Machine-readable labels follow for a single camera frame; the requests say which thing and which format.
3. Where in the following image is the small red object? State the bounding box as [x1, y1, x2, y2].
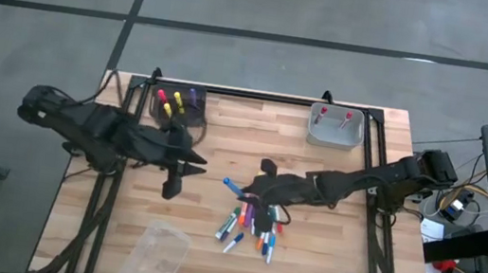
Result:
[431, 256, 460, 273]

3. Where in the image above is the clear plastic container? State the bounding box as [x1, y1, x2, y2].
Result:
[117, 215, 196, 273]

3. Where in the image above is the thin white light-blue marker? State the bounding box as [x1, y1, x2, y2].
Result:
[264, 233, 278, 266]

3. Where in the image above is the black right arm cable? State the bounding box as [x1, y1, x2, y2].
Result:
[260, 168, 344, 233]

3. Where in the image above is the small power adapter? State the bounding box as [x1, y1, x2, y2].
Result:
[435, 194, 469, 225]

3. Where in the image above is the white paper sheet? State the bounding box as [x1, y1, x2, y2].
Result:
[418, 217, 447, 246]

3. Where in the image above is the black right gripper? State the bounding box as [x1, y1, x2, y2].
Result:
[233, 155, 323, 241]

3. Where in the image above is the light grey plastic bin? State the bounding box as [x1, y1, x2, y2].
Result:
[304, 100, 369, 153]

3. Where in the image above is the light blue highlighter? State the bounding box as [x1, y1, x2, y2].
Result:
[221, 176, 249, 199]

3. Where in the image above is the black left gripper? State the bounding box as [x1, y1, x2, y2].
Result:
[120, 113, 215, 207]

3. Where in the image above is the black flat bar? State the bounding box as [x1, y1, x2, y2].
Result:
[420, 220, 488, 272]

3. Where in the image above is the white purple-capped marker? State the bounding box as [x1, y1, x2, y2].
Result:
[219, 217, 239, 246]

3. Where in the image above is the thin dark blue marker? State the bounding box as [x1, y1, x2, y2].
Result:
[260, 230, 272, 258]

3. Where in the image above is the white blue-capped marker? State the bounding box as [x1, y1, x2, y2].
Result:
[222, 229, 245, 257]

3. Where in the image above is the purple marker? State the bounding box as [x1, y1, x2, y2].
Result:
[243, 202, 257, 230]

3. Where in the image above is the bright red dry-erase marker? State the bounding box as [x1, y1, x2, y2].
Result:
[336, 109, 355, 133]

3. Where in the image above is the dark grey plastic bin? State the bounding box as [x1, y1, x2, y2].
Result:
[146, 79, 212, 131]

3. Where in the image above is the thin white green-capped marker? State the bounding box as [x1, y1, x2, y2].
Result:
[266, 205, 281, 225]

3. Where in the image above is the orange-pink marker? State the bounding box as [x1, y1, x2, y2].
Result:
[237, 200, 250, 228]

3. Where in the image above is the purple highlighter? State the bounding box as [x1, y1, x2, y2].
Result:
[186, 87, 200, 109]

